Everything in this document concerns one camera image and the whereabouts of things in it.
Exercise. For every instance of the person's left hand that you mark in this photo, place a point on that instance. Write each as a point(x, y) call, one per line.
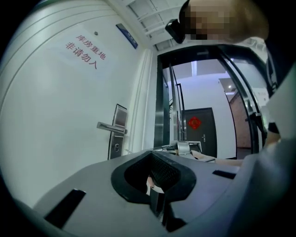
point(153, 184)

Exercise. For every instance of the person's dark clothing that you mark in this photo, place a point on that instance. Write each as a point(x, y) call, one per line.
point(271, 76)

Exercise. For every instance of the dark brown door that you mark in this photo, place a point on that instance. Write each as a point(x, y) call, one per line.
point(207, 120)

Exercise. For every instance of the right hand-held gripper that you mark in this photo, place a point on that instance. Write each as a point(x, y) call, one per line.
point(184, 148)

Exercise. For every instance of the blue door sign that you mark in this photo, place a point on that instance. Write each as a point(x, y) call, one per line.
point(127, 35)

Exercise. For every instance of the white door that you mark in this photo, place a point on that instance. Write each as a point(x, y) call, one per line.
point(57, 104)

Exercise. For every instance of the black head-worn camera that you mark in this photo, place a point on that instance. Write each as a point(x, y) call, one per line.
point(175, 29)

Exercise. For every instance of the red door decoration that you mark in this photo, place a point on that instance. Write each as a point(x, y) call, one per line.
point(194, 122)

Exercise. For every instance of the black framed glass door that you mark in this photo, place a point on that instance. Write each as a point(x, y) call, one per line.
point(160, 104)

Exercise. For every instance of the person's head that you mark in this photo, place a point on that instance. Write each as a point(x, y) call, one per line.
point(222, 18)

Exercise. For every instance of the green plant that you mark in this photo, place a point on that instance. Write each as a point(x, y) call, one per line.
point(170, 107)

